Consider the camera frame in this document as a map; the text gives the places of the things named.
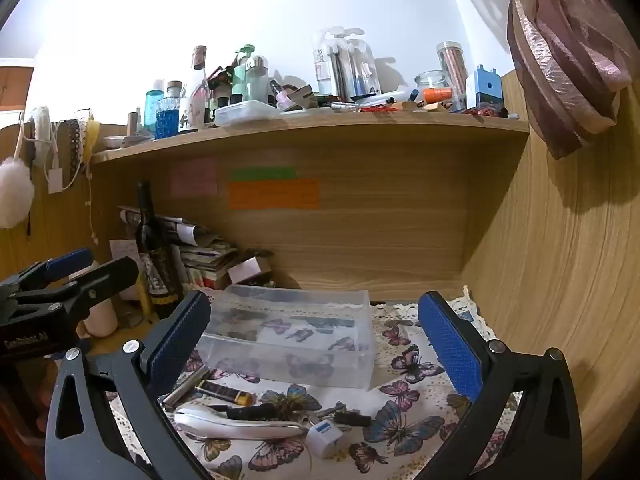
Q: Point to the yellow candle stick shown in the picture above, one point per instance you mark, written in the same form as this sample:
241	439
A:
144	300

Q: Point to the clear bottle with silver cap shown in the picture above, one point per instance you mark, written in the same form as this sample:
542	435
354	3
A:
257	85

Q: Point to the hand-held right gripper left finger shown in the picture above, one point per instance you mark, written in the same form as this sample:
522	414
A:
180	342

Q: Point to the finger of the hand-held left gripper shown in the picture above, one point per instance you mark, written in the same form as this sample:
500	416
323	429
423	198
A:
105	277
70	262

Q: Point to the flat white plastic box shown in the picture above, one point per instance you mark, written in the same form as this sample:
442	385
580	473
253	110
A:
245	112

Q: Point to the orange sticky note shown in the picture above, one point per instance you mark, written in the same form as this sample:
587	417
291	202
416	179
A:
272	194

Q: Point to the white pompom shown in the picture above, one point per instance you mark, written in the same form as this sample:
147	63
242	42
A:
15	190

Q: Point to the mint green pump bottle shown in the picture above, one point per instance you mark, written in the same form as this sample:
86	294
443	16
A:
241	80

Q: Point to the patterned headband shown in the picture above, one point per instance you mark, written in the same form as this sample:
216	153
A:
74	145

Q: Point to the white tag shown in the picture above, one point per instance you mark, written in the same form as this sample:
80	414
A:
55	180

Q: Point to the clear blister pack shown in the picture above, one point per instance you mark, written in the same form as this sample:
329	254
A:
345	70

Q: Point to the black brush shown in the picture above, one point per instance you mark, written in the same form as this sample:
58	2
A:
245	411

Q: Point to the cardboard roll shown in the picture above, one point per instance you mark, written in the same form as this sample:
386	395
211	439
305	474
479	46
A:
133	122

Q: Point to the pink curtain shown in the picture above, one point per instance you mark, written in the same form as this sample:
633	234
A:
560	60

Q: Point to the clear labelled glass bottle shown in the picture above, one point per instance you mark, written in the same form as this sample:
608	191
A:
195	95

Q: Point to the clear tube of sticks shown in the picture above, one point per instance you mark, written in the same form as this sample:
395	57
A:
452	65

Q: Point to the light blue plastic bottle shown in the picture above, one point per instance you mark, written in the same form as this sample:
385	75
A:
152	107

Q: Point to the small blue box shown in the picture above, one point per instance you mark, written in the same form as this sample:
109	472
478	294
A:
482	87

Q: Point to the black key bunch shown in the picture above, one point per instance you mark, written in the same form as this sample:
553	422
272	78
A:
350	417

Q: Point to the black and gold tube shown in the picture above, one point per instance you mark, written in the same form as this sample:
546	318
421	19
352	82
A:
220	391

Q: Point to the dark wine bottle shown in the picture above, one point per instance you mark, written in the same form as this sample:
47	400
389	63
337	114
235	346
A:
155	260

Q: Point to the silver metal tube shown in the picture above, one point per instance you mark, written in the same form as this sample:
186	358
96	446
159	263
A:
185	385

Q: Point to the handwritten paper note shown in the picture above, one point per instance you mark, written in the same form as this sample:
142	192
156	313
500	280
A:
122	250

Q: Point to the stack of books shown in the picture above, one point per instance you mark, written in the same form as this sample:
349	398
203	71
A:
205	265

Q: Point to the stack of papers and magazines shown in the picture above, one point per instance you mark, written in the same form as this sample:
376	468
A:
185	230

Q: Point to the yellow headband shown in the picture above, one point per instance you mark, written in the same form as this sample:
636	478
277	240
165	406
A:
91	135

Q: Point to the white handheld device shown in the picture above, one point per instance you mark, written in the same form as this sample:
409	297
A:
240	427

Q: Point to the white furry headband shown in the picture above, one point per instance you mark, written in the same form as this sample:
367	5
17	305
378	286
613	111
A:
42	120

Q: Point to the green sticky note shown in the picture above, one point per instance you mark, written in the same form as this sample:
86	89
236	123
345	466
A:
262	173

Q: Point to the pink sticky note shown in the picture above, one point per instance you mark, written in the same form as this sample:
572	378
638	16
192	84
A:
194	176

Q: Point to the small white roll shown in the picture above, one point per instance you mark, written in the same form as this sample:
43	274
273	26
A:
322	440

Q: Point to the pink candle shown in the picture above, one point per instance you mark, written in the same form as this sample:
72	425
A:
102	320

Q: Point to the wooden shelf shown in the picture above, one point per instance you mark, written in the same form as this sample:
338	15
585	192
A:
325	132

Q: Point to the glass bottle with blue liquid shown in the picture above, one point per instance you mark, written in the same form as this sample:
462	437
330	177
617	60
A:
167	120

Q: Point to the butterfly print tablecloth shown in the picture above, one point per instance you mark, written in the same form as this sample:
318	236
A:
400	440

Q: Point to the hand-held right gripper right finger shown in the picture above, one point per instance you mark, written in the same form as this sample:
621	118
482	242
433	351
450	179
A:
450	345

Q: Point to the glass jar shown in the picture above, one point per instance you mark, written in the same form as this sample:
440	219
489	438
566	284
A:
430	82

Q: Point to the clear plastic box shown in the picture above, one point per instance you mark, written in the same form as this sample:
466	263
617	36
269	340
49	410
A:
285	360

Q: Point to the small pink white box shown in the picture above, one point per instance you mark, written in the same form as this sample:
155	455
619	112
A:
245	270

